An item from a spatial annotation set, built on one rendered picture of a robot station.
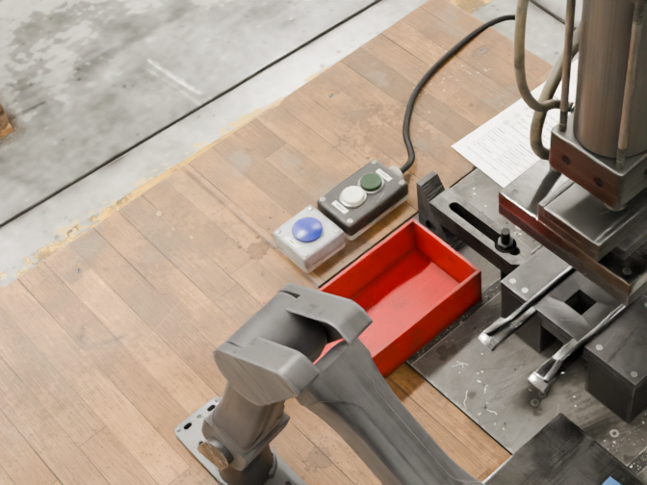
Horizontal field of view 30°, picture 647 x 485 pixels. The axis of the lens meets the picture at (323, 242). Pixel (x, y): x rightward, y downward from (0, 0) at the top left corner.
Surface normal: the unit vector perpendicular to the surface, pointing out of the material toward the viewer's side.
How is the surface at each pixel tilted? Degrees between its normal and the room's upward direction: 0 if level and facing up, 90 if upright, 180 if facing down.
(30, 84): 0
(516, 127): 1
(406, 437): 37
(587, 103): 90
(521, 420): 0
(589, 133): 90
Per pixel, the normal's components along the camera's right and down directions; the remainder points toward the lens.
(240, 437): -0.59, 0.57
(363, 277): 0.65, 0.55
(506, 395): -0.11, -0.62
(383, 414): 0.36, -0.21
